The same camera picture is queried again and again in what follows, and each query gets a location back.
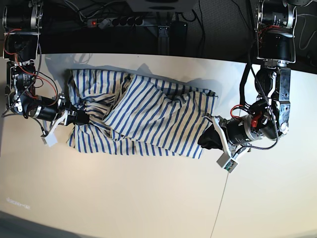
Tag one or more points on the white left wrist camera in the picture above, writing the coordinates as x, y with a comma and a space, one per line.
226, 162

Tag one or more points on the black power adapter box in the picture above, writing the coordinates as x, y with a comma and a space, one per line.
178, 31

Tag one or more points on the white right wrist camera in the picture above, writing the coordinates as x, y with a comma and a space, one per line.
49, 140

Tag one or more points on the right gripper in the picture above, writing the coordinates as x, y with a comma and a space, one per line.
48, 109

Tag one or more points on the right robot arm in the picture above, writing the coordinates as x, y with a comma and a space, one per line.
30, 93

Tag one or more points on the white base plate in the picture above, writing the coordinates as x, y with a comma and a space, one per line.
161, 5

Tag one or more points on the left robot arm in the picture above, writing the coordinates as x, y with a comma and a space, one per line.
264, 95

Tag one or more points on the black power strip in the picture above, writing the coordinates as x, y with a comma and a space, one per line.
115, 22

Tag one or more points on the aluminium table leg profile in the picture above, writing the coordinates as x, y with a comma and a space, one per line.
163, 41

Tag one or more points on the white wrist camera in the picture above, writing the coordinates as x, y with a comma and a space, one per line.
49, 140
226, 162

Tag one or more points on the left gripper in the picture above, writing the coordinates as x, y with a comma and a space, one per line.
235, 135

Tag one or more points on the blue white striped T-shirt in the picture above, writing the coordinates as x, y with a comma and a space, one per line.
131, 114

